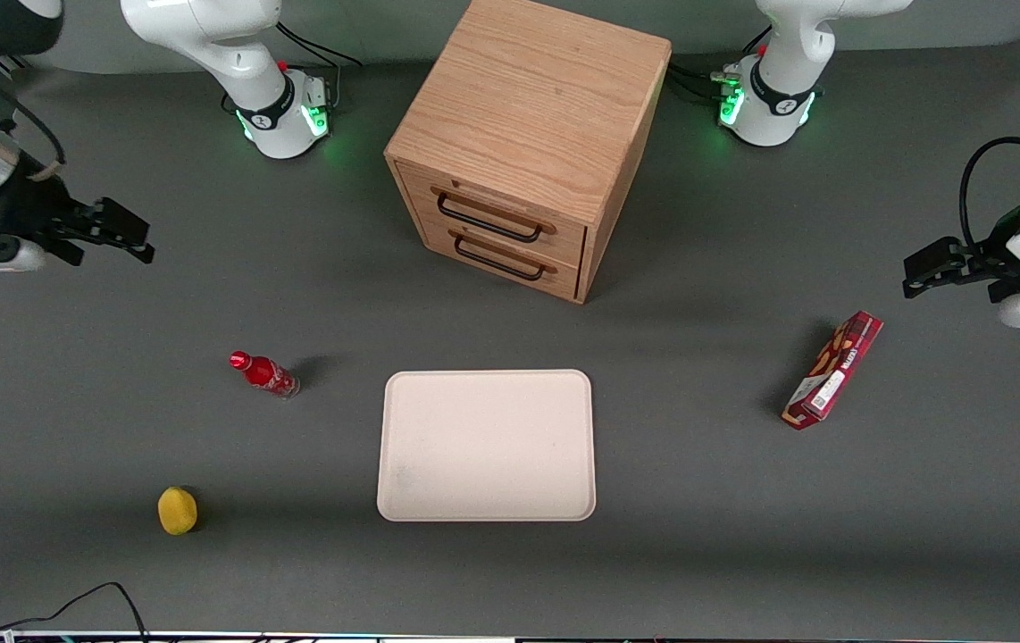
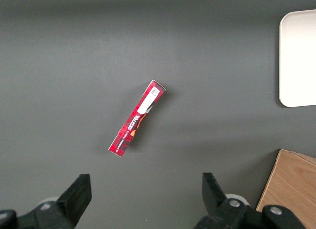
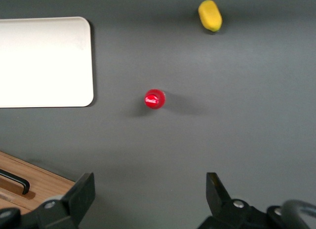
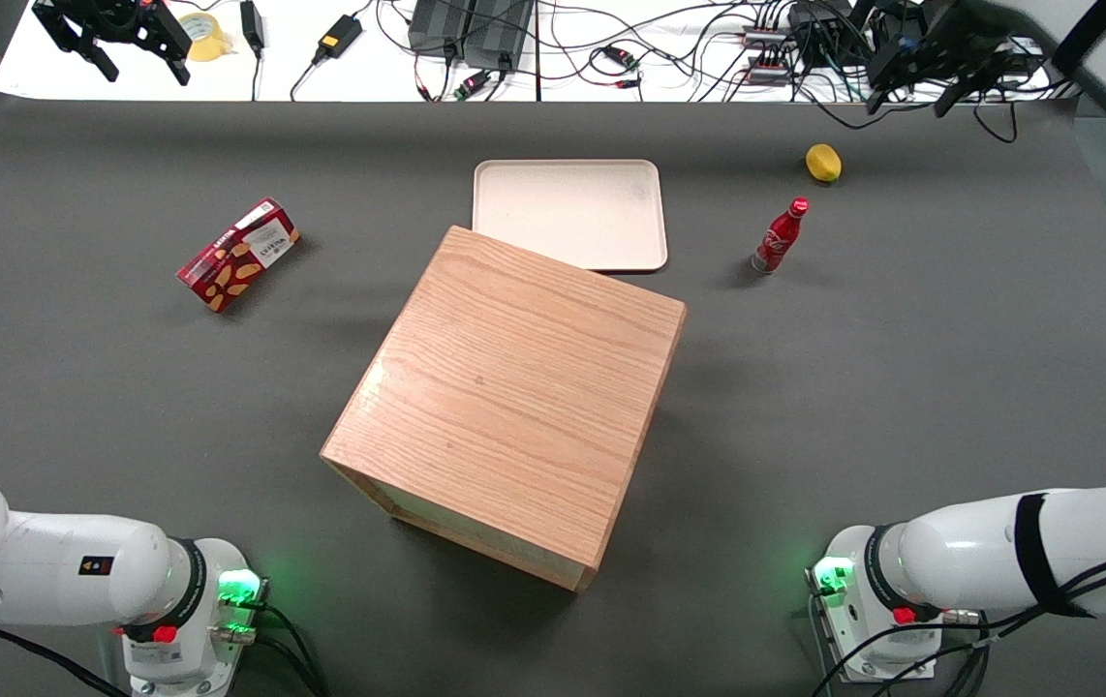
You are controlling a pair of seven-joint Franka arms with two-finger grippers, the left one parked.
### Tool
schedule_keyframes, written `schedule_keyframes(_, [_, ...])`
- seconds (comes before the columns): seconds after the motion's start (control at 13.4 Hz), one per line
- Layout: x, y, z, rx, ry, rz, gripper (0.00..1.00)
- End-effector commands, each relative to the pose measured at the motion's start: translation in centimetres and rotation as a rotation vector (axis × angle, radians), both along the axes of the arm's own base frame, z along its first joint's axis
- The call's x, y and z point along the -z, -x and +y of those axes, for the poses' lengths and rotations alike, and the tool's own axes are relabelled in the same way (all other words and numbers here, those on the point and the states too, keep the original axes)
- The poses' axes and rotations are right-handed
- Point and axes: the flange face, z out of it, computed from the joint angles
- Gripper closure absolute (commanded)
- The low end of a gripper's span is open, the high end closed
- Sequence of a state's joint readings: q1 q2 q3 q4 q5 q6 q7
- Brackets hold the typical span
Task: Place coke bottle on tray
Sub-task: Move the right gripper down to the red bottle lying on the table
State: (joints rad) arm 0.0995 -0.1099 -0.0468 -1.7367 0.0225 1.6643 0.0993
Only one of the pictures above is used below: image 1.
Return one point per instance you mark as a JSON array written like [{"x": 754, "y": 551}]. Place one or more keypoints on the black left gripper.
[{"x": 985, "y": 260}]

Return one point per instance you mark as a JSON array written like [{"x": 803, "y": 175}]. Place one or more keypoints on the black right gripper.
[{"x": 28, "y": 212}]

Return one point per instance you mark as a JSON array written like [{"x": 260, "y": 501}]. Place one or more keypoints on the wooden drawer cabinet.
[{"x": 537, "y": 98}]

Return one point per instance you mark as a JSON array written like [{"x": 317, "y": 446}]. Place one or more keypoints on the red coke bottle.
[{"x": 264, "y": 375}]

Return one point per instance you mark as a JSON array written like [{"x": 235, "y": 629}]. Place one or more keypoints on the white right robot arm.
[{"x": 206, "y": 36}]

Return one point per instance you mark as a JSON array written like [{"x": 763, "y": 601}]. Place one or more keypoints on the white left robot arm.
[{"x": 787, "y": 54}]

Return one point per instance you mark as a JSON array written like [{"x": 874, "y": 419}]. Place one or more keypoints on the yellow lemon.
[{"x": 177, "y": 511}]

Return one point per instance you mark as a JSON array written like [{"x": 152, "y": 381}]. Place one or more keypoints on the wooden drawer front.
[
  {"x": 483, "y": 272},
  {"x": 564, "y": 237}
]

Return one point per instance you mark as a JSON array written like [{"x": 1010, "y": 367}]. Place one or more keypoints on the red snack box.
[{"x": 834, "y": 371}]

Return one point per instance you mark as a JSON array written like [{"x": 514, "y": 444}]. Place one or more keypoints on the beige rectangular tray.
[{"x": 486, "y": 446}]

